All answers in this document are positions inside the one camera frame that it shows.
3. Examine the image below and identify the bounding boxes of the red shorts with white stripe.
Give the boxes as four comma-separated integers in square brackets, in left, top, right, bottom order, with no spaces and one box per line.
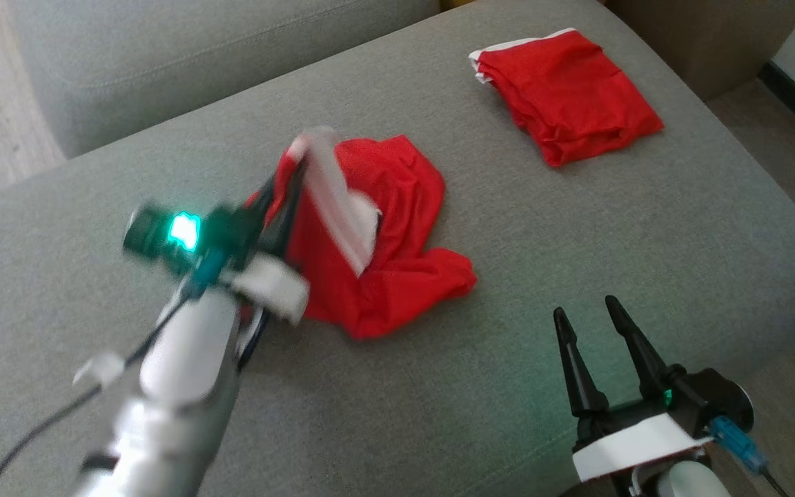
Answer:
[469,28,665,168]

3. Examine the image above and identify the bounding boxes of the blue right gripper plug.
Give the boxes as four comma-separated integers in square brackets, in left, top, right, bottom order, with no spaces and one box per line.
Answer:
[708,416,767,474]

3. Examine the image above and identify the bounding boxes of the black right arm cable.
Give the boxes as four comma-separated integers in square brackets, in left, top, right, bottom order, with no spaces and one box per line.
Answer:
[758,468,793,497]

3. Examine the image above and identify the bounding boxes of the small grey sofa cushion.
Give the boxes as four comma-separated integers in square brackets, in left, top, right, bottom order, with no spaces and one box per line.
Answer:
[8,0,442,158]

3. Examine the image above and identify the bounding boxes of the white left cable clip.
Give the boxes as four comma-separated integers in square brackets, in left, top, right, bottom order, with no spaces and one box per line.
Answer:
[73,352,126,386]

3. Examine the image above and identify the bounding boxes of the large grey sofa seat cushion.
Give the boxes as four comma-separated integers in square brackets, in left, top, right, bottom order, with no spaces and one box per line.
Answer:
[0,0,795,497]

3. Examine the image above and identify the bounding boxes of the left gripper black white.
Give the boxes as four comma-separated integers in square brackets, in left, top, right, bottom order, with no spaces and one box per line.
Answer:
[124,160,310,325]

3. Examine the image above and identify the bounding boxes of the red and white jersey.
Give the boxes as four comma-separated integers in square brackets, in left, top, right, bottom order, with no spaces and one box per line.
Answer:
[246,126,478,340]

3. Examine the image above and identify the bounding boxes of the blue left gripper plug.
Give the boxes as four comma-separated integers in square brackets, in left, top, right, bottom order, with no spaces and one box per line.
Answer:
[190,248,230,298]

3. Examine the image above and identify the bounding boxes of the blue gripper plug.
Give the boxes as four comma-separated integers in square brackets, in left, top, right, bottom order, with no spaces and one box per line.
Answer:
[190,248,230,298]
[708,416,767,474]

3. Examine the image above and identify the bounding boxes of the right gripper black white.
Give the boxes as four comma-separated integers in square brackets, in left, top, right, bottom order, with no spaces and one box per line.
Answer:
[553,295,755,497]

